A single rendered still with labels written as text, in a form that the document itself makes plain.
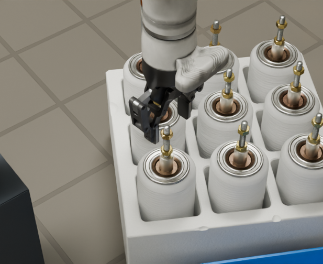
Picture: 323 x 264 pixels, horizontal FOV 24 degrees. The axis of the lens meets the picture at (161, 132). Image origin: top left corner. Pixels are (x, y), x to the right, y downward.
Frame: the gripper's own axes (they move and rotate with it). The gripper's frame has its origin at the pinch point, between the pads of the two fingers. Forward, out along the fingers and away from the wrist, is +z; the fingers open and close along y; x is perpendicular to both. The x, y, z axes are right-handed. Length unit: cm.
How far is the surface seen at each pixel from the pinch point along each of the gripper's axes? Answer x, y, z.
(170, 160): 0.8, 0.3, 7.9
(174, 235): 6.0, 4.8, 18.8
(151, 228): 3.0, 6.8, 17.8
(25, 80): -54, -11, 36
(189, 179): 4.1, -0.7, 11.0
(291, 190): 15.0, -13.8, 16.1
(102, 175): -21.9, -4.2, 35.8
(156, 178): 0.4, 3.0, 10.4
